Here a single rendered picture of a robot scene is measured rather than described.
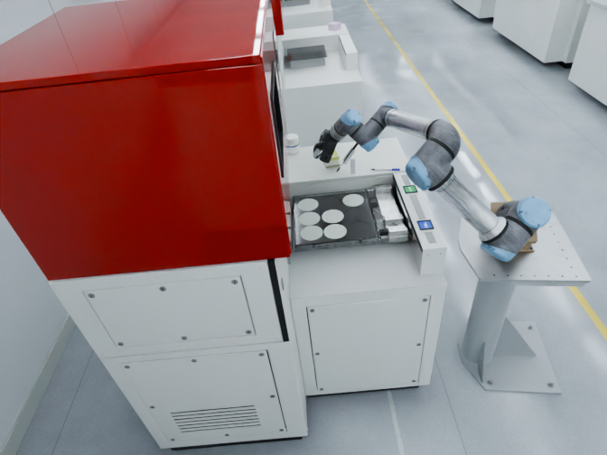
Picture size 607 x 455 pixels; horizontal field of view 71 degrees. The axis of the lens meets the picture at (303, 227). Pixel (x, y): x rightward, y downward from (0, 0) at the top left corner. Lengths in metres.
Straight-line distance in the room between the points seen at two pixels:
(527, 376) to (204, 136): 2.07
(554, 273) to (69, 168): 1.70
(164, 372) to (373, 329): 0.86
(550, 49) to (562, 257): 4.54
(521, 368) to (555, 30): 4.51
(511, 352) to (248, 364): 1.49
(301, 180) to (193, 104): 1.14
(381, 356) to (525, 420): 0.78
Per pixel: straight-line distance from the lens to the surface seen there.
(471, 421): 2.40
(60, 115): 1.14
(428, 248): 1.70
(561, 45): 6.37
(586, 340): 2.88
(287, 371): 1.74
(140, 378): 1.84
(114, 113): 1.09
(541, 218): 1.74
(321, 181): 2.08
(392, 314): 1.85
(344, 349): 2.00
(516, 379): 2.57
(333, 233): 1.85
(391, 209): 2.01
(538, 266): 1.94
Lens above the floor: 2.10
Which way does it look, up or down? 39 degrees down
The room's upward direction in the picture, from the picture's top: 7 degrees counter-clockwise
